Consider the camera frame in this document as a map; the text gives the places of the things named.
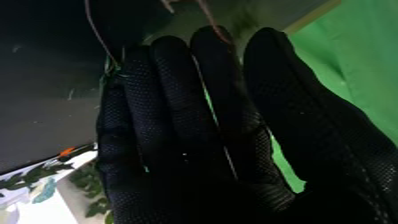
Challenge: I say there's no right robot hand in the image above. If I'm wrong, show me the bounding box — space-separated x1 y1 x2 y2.
95 25 398 224

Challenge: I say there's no bunch of green sprigs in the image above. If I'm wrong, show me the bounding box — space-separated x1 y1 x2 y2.
0 160 116 224

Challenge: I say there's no blue flower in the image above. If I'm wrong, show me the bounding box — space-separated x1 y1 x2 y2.
31 177 61 205

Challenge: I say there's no white sheet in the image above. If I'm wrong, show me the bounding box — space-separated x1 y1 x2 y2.
0 143 116 224

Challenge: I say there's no dark mat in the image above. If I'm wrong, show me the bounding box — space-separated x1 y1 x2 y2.
0 0 180 175

